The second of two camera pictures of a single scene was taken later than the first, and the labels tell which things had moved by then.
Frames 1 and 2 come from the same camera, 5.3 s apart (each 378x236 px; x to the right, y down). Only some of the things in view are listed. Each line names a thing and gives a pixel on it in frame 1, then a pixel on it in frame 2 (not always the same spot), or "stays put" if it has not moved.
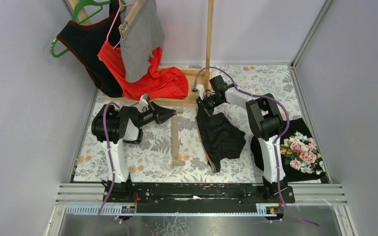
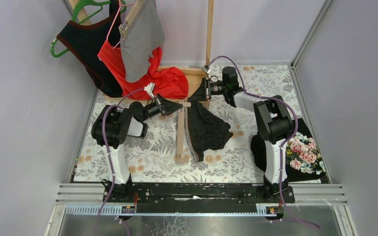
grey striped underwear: [145, 35] stays put
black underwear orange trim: [221, 139] → [204, 130]
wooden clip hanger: [130, 18] stays put
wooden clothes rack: [196, 77] stays put
